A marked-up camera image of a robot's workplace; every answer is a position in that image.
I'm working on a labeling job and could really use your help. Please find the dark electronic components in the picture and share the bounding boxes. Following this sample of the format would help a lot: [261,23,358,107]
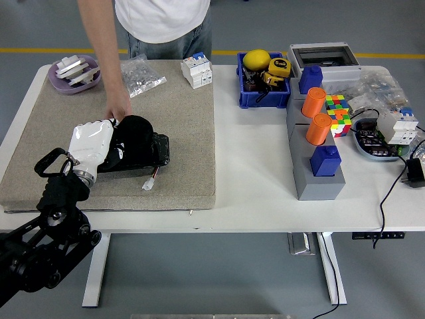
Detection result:
[356,121,398,157]

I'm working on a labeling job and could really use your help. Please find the black floor cable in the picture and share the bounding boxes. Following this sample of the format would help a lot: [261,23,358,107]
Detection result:
[311,232,340,319]

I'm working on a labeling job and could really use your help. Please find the yellow ball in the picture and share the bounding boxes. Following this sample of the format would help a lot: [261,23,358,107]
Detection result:
[242,49,272,71]

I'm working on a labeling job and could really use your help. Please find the orange cylinder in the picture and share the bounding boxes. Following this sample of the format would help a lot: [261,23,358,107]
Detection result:
[305,112,333,146]
[301,87,327,119]

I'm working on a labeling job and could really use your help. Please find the white circuit breaker blue lever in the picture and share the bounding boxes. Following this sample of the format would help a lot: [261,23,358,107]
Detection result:
[377,106,419,146]
[180,51,213,90]

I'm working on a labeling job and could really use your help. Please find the blue plastic bin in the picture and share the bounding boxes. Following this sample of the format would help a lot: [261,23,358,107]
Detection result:
[236,51,292,109]

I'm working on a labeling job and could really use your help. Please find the light blue dish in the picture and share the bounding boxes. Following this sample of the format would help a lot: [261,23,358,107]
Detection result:
[351,118,415,163]

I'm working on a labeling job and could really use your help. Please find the grey block stand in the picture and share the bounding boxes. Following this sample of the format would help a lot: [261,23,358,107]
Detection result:
[286,74,346,201]

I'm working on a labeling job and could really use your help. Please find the blue block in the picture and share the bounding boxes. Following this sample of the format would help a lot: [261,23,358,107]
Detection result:
[298,64,324,95]
[309,145,343,178]

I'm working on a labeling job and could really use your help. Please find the black power adapter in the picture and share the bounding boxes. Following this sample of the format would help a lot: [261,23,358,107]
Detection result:
[402,158,425,189]

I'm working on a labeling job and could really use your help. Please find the person's right hand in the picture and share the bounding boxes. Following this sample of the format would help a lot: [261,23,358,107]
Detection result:
[103,86,133,122]

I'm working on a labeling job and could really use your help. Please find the yellow tape measure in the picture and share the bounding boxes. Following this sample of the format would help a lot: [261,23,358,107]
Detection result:
[268,56,292,79]
[262,71,286,89]

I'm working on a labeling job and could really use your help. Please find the black adapter cable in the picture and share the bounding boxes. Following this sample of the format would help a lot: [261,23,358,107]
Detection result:
[349,108,412,250]

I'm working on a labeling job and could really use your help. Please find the white plug with red wires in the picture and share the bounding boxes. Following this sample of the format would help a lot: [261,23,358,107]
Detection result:
[141,165,163,191]

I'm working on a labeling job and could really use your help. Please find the clear bags of small parts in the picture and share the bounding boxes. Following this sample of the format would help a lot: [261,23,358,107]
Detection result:
[345,66,408,117]

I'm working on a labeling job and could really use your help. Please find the person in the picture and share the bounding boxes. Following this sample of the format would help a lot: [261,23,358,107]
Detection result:
[114,0,213,60]

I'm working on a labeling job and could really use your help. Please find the clear bag of metal parts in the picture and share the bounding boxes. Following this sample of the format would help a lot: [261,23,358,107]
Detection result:
[120,53,167,98]

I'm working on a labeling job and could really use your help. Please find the dark brown tool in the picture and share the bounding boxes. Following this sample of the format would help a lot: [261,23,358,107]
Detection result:
[242,66,263,92]

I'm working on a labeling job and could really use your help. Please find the black desk control panel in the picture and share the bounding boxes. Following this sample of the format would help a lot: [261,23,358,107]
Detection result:
[351,231,406,241]

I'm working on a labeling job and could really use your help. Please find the metal floor plate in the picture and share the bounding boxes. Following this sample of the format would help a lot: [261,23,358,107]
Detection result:
[287,232,316,256]

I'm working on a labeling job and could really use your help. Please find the glossy black panel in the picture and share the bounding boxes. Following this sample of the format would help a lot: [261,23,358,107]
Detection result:
[98,132,171,173]

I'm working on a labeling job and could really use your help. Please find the white table leg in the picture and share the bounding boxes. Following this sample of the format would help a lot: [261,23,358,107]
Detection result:
[315,231,348,306]
[82,233,112,308]

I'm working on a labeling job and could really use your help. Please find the white plastic piece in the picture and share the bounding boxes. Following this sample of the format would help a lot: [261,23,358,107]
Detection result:
[64,65,102,86]
[55,55,89,80]

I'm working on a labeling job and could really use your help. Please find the colourful puzzle cube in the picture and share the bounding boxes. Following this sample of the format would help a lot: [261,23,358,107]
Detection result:
[326,108,353,139]
[324,94,351,112]

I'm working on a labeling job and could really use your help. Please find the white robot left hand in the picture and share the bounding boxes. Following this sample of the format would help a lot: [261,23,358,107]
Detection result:
[67,118,126,174]

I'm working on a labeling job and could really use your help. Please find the grey-brown mat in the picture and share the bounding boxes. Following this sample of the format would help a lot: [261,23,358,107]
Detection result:
[0,58,217,213]

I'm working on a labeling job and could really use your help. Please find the grey electrical enclosure box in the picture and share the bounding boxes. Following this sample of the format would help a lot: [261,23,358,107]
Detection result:
[287,41,364,92]

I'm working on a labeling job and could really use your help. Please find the purple dish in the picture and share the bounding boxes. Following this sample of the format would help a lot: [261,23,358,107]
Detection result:
[47,54,102,95]

